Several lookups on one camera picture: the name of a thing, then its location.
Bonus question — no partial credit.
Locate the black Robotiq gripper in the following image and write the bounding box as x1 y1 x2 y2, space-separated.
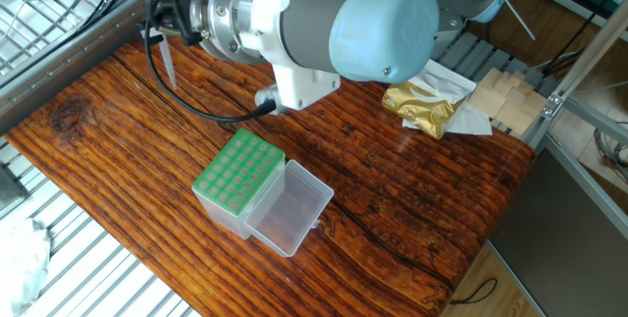
137 0 195 46

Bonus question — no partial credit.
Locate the clear large pipette tip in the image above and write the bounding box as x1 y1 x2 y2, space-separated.
157 36 179 90

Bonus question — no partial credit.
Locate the pipette tip box green rack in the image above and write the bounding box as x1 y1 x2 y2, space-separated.
191 128 287 239

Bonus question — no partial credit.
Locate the clear hinged box lid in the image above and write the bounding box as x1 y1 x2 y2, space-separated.
243 159 335 258

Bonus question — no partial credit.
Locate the crumpled white plastic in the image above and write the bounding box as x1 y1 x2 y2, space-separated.
0 217 53 317

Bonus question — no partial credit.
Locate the gold foil packet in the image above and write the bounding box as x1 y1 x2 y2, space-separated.
381 79 465 140

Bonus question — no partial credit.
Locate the white tissue paper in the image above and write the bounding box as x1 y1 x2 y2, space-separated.
399 59 494 136

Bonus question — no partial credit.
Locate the wooden block puzzle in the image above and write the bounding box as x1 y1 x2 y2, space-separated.
468 67 549 136

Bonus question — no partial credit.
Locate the grey flat panel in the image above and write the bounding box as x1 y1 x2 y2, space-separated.
490 147 628 317

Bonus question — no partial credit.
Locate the white cable tie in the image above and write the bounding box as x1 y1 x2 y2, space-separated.
490 0 537 41

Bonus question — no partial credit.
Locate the black cord loop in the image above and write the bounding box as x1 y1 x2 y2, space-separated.
448 277 499 306

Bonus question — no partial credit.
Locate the aluminium frame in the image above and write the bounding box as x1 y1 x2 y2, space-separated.
522 0 628 239

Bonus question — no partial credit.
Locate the grey cable coil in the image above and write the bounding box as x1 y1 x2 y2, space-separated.
593 120 628 181

